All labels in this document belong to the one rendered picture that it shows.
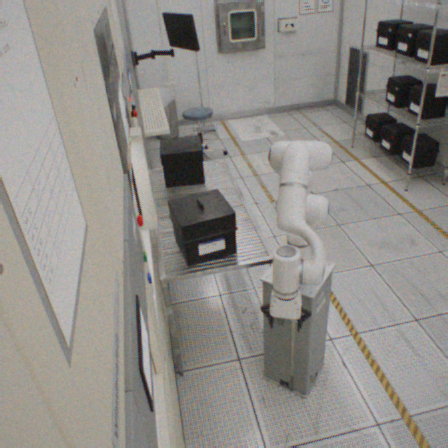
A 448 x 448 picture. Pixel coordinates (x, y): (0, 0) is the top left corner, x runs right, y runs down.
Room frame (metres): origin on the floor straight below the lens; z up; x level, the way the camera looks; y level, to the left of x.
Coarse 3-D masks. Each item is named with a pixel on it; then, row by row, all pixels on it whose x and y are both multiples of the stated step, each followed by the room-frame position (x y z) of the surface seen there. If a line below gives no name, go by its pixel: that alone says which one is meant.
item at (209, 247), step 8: (176, 232) 1.85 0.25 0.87; (232, 232) 1.76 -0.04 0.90; (176, 240) 1.88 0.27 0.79; (200, 240) 1.71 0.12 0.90; (208, 240) 1.72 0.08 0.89; (216, 240) 1.73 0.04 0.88; (224, 240) 1.74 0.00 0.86; (232, 240) 1.76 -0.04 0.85; (184, 248) 1.70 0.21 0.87; (192, 248) 1.69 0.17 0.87; (200, 248) 1.70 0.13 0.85; (208, 248) 1.72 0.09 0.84; (216, 248) 1.73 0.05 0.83; (224, 248) 1.74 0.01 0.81; (232, 248) 1.76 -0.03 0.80; (184, 256) 1.73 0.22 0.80; (192, 256) 1.69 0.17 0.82; (200, 256) 1.70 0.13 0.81; (208, 256) 1.72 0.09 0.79; (216, 256) 1.73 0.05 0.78; (224, 256) 1.74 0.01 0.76; (192, 264) 1.69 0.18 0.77
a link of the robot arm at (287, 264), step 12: (276, 252) 1.00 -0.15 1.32; (288, 252) 0.99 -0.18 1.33; (300, 252) 1.00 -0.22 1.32; (276, 264) 0.98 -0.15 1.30; (288, 264) 0.96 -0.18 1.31; (300, 264) 0.98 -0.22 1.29; (276, 276) 0.98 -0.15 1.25; (288, 276) 0.96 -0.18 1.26; (300, 276) 0.95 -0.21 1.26; (276, 288) 0.98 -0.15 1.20; (288, 288) 0.96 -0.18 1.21
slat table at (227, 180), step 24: (216, 168) 2.83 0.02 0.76; (192, 192) 2.48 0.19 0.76; (240, 192) 2.43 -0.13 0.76; (168, 216) 2.20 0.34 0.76; (168, 240) 1.94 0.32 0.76; (240, 240) 1.88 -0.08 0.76; (264, 240) 1.86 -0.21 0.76; (168, 264) 1.72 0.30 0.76; (216, 264) 1.69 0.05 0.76; (240, 264) 1.67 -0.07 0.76; (264, 264) 1.69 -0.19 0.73; (168, 288) 2.14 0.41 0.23
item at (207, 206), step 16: (208, 192) 1.99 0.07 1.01; (176, 208) 1.85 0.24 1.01; (192, 208) 1.84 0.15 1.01; (208, 208) 1.82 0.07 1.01; (224, 208) 1.81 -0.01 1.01; (176, 224) 1.78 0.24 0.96; (192, 224) 1.69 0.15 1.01; (208, 224) 1.72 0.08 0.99; (224, 224) 1.74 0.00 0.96; (192, 240) 1.69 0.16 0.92
